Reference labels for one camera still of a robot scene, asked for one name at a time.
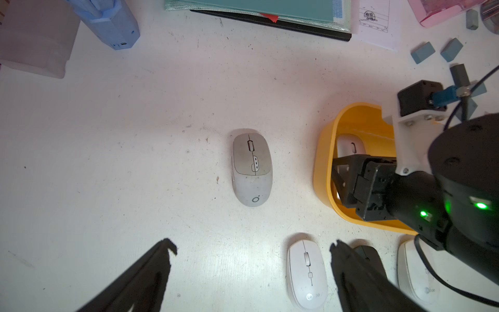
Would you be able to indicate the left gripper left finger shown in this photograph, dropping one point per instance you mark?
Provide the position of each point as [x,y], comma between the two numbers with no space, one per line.
[142,286]

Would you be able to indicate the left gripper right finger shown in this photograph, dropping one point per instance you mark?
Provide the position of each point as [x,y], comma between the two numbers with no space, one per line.
[361,287]

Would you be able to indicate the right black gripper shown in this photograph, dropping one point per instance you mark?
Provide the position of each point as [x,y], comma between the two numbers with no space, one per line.
[361,182]

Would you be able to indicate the black mouse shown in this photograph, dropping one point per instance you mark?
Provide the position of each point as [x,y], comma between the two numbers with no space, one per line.
[371,255]

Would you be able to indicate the grey white mouse with logo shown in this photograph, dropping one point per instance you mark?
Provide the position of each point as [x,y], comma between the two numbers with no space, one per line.
[252,174]

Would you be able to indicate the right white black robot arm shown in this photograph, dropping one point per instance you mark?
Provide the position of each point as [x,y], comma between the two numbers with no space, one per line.
[453,207]

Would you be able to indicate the silver mouse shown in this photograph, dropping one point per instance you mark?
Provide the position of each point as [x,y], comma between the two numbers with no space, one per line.
[349,144]

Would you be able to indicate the translucent white box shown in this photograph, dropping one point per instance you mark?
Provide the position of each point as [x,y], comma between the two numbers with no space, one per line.
[37,36]

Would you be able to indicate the dark grey eraser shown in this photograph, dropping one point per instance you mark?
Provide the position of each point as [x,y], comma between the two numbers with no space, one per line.
[459,75]

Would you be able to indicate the printed paper sheet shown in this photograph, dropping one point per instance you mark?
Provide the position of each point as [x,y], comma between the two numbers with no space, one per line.
[378,22]

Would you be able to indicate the green folder stack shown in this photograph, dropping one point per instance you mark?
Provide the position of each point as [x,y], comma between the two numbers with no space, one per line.
[328,19]

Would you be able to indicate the pink plastic case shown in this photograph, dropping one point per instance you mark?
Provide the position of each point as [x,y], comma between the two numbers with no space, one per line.
[433,12]

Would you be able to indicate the small grey eraser by case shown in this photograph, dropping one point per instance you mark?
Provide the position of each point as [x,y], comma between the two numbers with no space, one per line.
[472,20]

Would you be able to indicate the pen holder cup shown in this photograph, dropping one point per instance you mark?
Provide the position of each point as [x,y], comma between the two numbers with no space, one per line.
[490,15]

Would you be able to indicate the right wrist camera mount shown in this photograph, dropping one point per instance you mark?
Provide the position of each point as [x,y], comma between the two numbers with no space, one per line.
[416,124]

